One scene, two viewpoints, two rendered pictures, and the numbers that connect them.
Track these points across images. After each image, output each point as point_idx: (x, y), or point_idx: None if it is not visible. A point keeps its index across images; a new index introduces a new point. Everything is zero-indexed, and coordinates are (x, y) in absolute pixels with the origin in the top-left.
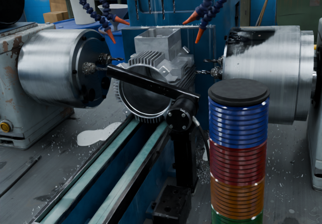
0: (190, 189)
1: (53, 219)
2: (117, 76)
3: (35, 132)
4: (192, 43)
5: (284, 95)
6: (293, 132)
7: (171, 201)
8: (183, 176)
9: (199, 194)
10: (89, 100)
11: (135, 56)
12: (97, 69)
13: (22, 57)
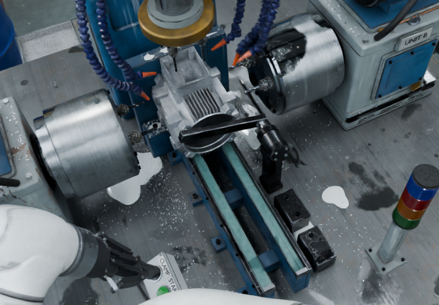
0: (280, 184)
1: (266, 277)
2: (193, 138)
3: (73, 223)
4: (206, 53)
5: (328, 87)
6: None
7: (292, 206)
8: (274, 180)
9: (284, 183)
10: (139, 163)
11: (193, 108)
12: (144, 134)
13: (58, 171)
